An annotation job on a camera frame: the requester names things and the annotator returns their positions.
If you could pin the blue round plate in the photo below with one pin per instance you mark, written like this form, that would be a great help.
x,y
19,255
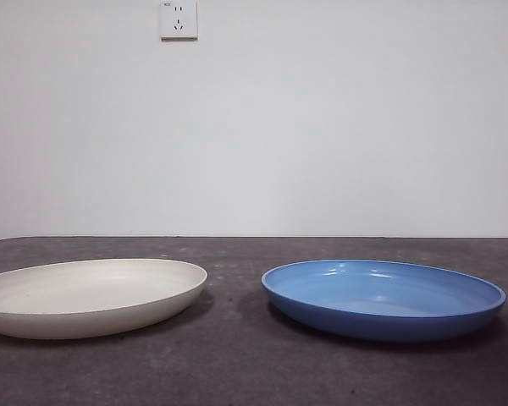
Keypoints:
x,y
381,313

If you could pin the white round plate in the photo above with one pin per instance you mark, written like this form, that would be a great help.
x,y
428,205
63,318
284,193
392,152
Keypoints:
x,y
89,296

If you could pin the white wall socket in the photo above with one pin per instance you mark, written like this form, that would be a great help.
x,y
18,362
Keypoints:
x,y
178,21

